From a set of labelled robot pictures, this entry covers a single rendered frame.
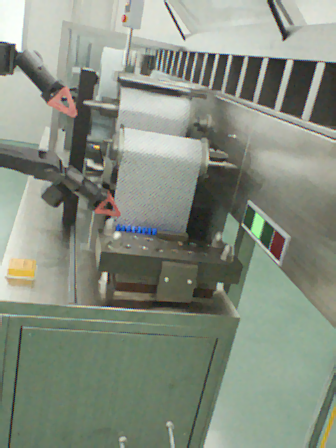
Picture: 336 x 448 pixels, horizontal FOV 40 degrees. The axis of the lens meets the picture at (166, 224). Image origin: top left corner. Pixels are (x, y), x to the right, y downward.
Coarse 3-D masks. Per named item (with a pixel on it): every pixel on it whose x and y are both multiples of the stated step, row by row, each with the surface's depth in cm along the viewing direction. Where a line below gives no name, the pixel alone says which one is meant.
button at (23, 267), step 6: (12, 258) 129; (18, 258) 129; (24, 258) 130; (12, 264) 126; (18, 264) 126; (24, 264) 127; (30, 264) 128; (12, 270) 124; (18, 270) 124; (24, 270) 124; (30, 270) 125; (18, 276) 125; (24, 276) 125; (30, 276) 125
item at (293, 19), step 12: (168, 0) 206; (276, 0) 113; (288, 0) 111; (180, 12) 207; (276, 12) 110; (288, 12) 112; (300, 12) 113; (276, 24) 126; (288, 24) 118; (300, 24) 114
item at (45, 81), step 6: (42, 66) 122; (36, 72) 121; (42, 72) 122; (48, 72) 123; (30, 78) 123; (36, 78) 122; (42, 78) 122; (48, 78) 123; (54, 78) 124; (36, 84) 123; (42, 84) 123; (48, 84) 123; (54, 84) 121; (42, 90) 124; (48, 90) 121; (54, 90) 126; (42, 96) 122
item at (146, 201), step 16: (128, 176) 134; (144, 176) 135; (128, 192) 136; (144, 192) 137; (160, 192) 137; (176, 192) 138; (192, 192) 139; (128, 208) 137; (144, 208) 138; (160, 208) 139; (176, 208) 140; (128, 224) 139; (144, 224) 140; (160, 224) 141; (176, 224) 142
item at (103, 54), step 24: (72, 48) 214; (96, 48) 216; (120, 48) 218; (144, 48) 220; (72, 72) 218; (96, 72) 220; (168, 72) 226; (96, 96) 224; (72, 120) 225; (96, 120) 228; (96, 144) 232
